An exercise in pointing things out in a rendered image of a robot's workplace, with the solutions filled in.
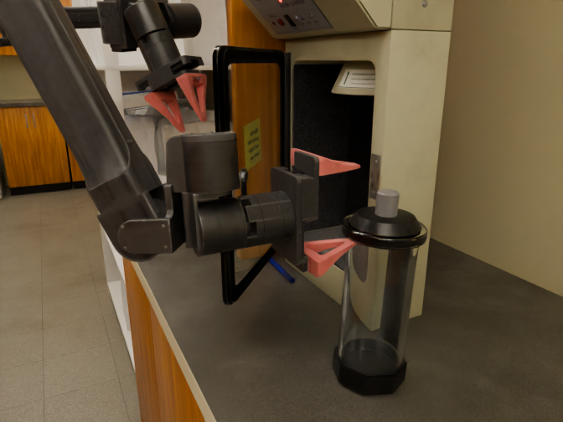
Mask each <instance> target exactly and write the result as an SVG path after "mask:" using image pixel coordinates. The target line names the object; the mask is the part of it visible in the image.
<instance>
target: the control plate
mask: <svg viewBox="0 0 563 422"><path fill-rule="evenodd" d="M249 1H250V2H251V3H252V4H253V6H254V7H255V8H256V10H257V11H258V12H259V13H260V14H261V16H262V17H263V18H264V19H265V20H266V21H267V22H268V24H269V25H270V26H271V27H272V29H273V30H274V31H275V32H276V34H284V33H297V32H305V31H312V30H319V29H326V28H333V26H332V25H331V24H330V22H329V21H328V20H327V19H326V17H325V16H324V15H323V13H322V12H321V10H320V9H319V8H318V6H317V5H316V3H315V2H314V1H313V0H282V3H280V2H279V1H278V0H249ZM310 13H311V14H312V15H313V16H314V18H312V19H310V18H309V17H310ZM287 14H288V16H289V17H290V18H291V20H292V21H293V22H294V23H295V24H296V26H295V27H292V26H291V25H290V23H289V22H288V21H287V20H286V19H285V18H284V17H283V15H287ZM302 15H305V16H306V18H307V19H304V20H302ZM295 16H297V17H298V18H299V21H295V20H294V19H295ZM278 19H281V20H282V21H283V22H284V24H285V25H284V26H281V25H280V24H279V23H278V22H277V20H278ZM271 21H273V22H274V23H275V24H276V26H275V25H273V24H272V22H271Z"/></svg>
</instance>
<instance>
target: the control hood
mask: <svg viewBox="0 0 563 422"><path fill-rule="evenodd" d="M242 1H243V3H244V4H245V5H246V6H247V7H248V8H249V9H250V10H251V12H252V13H253V14H254V15H255V16H256V18H257V19H258V20H259V21H260V23H261V24H262V25H263V26H264V28H265V29H266V30H267V31H268V33H269V34H270V35H271V36H272V37H273V38H275V39H297V38H306V37H316V36H324V35H334V34H342V33H359V32H369V31H378V30H386V29H389V28H390V20H391V7H392V0H313V1H314V2H315V3H316V5H317V6H318V8H319V9H320V10H321V12H322V13H323V15H324V16H325V17H326V19H327V20H328V21H329V22H330V24H331V25H332V26H333V28H326V29H319V30H312V31H305V32H297V33H284V34H276V32H275V31H274V30H273V29H272V27H271V26H270V25H269V24H268V22H267V21H266V20H265V19H264V18H263V17H262V16H261V14H260V13H259V12H258V11H257V10H256V8H255V7H254V6H253V4H252V3H251V2H250V1H249V0H242Z"/></svg>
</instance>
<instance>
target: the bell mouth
mask: <svg viewBox="0 0 563 422"><path fill-rule="evenodd" d="M374 88H375V66H374V64H373V63H372V62H371V61H369V60H350V61H345V62H344V64H343V67H342V69H341V71H340V73H339V75H338V78H337V80H336V82H335V84H334V86H333V88H332V91H331V92H332V93H334V94H340V95H373V96H374Z"/></svg>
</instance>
